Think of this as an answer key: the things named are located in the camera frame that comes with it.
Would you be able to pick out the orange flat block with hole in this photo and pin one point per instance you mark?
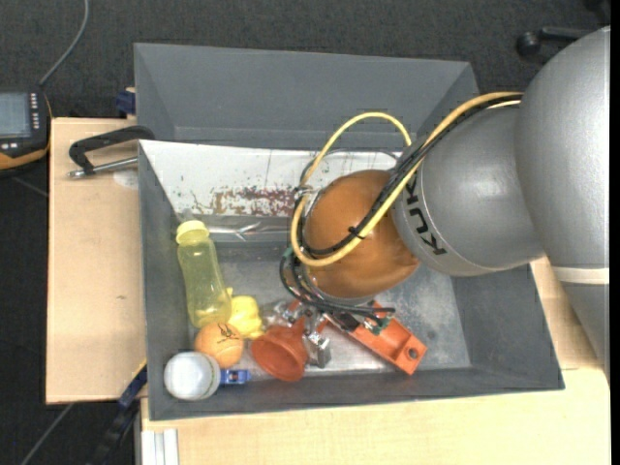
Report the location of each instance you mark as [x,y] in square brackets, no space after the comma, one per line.
[399,349]

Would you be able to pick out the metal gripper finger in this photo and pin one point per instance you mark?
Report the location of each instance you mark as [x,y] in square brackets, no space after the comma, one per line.
[320,349]
[293,313]

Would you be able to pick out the orange toy fruit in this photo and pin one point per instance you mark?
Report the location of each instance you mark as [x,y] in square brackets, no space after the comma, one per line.
[218,347]

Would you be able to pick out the grey metal bin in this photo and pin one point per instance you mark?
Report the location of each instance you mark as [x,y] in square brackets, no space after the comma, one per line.
[290,90]

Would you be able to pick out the white ball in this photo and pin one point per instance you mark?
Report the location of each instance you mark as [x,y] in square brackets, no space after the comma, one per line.
[189,377]

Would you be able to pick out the yellow toy duck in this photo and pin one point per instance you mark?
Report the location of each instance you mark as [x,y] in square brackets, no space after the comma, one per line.
[246,319]

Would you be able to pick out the yellow clear plastic bottle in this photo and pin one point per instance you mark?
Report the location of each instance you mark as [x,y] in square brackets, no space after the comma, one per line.
[201,269]

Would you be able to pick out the orange funnel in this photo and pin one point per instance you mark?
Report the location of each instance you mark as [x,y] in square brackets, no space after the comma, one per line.
[281,354]

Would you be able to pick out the small blue plastic piece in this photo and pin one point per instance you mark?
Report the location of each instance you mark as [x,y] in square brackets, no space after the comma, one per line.
[235,377]

